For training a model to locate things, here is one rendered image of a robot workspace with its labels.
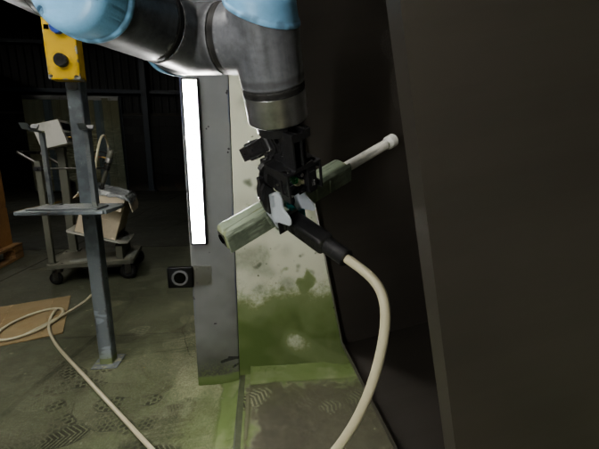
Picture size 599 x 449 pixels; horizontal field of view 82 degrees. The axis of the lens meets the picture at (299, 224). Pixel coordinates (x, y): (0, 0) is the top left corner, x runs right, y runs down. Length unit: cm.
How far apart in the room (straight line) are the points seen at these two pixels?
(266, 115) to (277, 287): 109
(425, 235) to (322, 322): 128
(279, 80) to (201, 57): 11
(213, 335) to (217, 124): 88
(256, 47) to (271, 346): 134
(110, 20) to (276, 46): 18
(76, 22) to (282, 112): 24
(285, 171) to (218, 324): 112
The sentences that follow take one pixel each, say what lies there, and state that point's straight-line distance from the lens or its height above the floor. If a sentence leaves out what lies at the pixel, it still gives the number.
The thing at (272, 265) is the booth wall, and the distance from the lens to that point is 147.
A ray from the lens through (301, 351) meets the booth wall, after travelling 165.
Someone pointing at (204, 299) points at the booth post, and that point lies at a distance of 154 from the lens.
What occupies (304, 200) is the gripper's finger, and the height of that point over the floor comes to 92.
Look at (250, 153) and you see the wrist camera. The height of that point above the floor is 100.
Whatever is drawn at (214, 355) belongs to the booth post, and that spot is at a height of 15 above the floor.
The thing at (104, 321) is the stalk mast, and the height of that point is 23.
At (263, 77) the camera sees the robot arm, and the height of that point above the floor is 110.
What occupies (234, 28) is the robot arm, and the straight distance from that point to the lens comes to 49.
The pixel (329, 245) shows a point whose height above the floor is 85.
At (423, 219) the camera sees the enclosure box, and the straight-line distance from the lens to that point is 33.
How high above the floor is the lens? 100
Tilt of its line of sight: 11 degrees down
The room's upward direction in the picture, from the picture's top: straight up
